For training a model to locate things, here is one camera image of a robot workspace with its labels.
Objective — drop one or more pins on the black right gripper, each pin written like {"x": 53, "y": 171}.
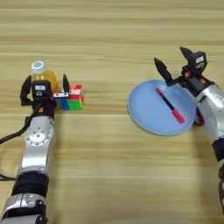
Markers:
{"x": 191, "y": 80}

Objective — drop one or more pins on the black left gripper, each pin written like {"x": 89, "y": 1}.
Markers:
{"x": 46, "y": 108}

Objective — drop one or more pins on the orange juice bottle white cap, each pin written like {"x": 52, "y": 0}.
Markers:
{"x": 48, "y": 75}

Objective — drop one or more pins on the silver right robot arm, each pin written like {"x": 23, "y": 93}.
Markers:
{"x": 211, "y": 102}

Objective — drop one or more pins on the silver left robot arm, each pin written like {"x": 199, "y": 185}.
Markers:
{"x": 36, "y": 145}

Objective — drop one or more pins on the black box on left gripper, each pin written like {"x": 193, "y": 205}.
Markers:
{"x": 40, "y": 89}

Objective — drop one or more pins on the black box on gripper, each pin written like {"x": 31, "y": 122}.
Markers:
{"x": 199, "y": 61}
{"x": 40, "y": 89}

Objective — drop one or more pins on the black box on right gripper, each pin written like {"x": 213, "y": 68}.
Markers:
{"x": 199, "y": 61}

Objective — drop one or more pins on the colourful puzzle cube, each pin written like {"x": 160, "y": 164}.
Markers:
{"x": 74, "y": 97}

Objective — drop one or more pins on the red and black marker pen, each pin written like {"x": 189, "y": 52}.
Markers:
{"x": 170, "y": 105}

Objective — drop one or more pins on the light blue round plate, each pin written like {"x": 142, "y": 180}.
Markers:
{"x": 151, "y": 110}

